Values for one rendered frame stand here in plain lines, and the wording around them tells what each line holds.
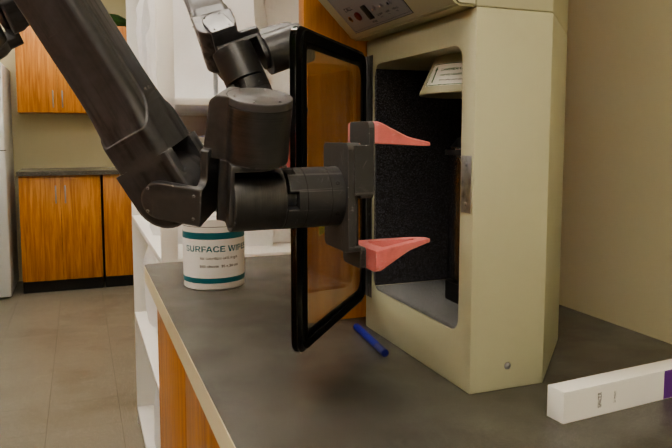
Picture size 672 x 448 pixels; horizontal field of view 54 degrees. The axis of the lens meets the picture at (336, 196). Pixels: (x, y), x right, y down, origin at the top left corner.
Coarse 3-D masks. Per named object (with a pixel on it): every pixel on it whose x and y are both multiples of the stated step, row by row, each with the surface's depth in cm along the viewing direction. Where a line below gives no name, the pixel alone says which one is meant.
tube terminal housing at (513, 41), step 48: (480, 0) 78; (528, 0) 80; (384, 48) 101; (432, 48) 88; (480, 48) 78; (528, 48) 81; (480, 96) 79; (528, 96) 81; (480, 144) 80; (528, 144) 82; (480, 192) 80; (528, 192) 83; (480, 240) 81; (528, 240) 83; (480, 288) 81; (528, 288) 84; (384, 336) 105; (432, 336) 90; (480, 336) 82; (528, 336) 85; (480, 384) 83; (528, 384) 85
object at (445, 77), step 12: (444, 60) 91; (456, 60) 90; (432, 72) 93; (444, 72) 90; (456, 72) 89; (432, 84) 91; (444, 84) 89; (456, 84) 88; (420, 96) 97; (432, 96) 101; (444, 96) 102; (456, 96) 103
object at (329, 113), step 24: (312, 72) 83; (336, 72) 92; (312, 96) 84; (336, 96) 93; (360, 96) 104; (312, 120) 84; (336, 120) 93; (360, 120) 105; (312, 144) 84; (360, 144) 105; (360, 216) 106; (312, 240) 85; (312, 264) 85; (336, 264) 95; (312, 288) 86; (336, 288) 95; (312, 312) 86
